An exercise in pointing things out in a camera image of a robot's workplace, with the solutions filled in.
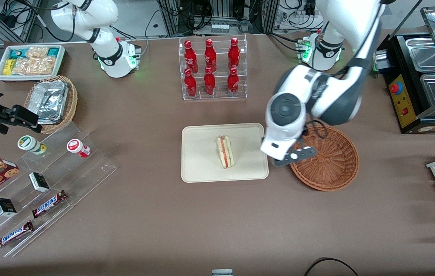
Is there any white rectangular bin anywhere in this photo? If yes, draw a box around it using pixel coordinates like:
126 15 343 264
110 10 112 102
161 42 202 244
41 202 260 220
0 45 66 82

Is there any clear acrylic bottle rack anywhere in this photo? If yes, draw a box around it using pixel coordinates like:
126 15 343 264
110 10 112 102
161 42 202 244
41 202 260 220
178 34 248 101

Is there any large clear cracker bag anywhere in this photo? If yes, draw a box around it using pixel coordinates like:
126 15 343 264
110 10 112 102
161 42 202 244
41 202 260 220
12 56 56 76

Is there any red lid white bottle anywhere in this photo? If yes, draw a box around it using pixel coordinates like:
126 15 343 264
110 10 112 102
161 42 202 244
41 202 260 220
67 139 91 158

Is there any red cola bottle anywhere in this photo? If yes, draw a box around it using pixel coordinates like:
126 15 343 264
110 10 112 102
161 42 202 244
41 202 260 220
204 38 217 72
227 67 240 96
204 66 216 95
228 37 241 70
184 68 198 97
184 40 199 74

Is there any black cable loop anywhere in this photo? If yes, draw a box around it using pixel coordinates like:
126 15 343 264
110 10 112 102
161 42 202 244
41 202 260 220
304 258 360 276

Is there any small clear cracker bag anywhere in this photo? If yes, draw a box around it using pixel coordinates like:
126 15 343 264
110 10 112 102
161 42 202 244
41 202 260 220
26 46 49 59

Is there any black yellow food warmer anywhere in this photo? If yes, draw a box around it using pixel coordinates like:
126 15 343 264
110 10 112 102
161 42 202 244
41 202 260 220
373 6 435 135

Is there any light wicker basket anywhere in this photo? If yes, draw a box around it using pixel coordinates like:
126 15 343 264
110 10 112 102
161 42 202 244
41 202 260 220
24 75 78 135

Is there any small black box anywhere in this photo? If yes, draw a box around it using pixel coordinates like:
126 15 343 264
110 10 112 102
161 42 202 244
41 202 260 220
0 198 17 217
29 172 50 193

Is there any green lid white bottle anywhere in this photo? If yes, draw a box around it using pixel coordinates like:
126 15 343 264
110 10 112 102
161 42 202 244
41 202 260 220
17 135 47 156

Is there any brown wicker basket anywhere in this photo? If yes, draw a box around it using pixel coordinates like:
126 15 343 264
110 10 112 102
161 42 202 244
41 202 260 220
290 125 360 191

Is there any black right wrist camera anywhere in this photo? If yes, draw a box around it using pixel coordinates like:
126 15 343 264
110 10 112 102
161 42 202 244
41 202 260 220
0 105 42 134

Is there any aluminium frame post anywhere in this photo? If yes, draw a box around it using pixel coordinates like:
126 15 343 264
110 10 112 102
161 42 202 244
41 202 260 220
159 0 181 37
264 0 280 34

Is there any triangle sandwich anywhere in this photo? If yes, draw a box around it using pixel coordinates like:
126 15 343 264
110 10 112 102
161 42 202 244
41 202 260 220
216 135 234 169

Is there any clear acrylic tiered stand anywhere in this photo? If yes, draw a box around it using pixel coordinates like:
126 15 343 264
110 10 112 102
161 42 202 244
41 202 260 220
0 123 117 258

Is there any brown Snickers bar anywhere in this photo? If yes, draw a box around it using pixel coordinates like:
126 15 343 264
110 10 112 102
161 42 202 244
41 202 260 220
31 190 68 219
0 220 35 250

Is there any beige plastic tray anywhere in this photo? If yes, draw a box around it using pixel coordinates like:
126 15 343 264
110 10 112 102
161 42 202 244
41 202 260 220
181 123 270 183

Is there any aluminium foil container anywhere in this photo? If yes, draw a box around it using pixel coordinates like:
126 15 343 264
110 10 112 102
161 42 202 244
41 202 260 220
35 80 68 125

